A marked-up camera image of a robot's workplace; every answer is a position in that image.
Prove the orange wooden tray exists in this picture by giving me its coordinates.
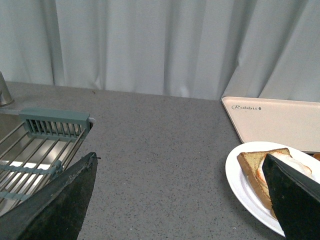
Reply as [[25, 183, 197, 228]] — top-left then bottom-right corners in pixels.
[[313, 153, 320, 161]]

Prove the pale grey curtain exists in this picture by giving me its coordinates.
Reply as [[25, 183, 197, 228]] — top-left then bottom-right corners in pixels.
[[0, 0, 320, 102]]

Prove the bottom toast slice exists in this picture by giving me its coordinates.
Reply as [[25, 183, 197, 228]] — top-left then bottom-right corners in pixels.
[[237, 148, 291, 219]]

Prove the white egg filling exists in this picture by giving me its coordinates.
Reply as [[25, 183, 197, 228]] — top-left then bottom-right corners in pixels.
[[256, 151, 314, 189]]

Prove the steel faucet base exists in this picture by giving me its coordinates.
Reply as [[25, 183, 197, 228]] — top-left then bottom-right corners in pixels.
[[0, 72, 15, 108]]

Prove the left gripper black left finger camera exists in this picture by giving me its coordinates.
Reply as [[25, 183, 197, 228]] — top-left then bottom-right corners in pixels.
[[0, 152, 98, 240]]

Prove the beige rabbit tray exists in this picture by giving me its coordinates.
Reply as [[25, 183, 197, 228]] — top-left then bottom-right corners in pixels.
[[222, 96, 320, 153]]

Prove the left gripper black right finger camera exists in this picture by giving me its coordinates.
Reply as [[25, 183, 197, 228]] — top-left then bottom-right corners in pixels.
[[262, 153, 320, 240]]

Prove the white round plate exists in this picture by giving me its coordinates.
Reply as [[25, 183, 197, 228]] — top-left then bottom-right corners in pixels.
[[225, 141, 320, 238]]

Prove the stainless steel sink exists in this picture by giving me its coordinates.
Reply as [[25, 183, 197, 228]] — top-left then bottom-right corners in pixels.
[[0, 112, 96, 218]]

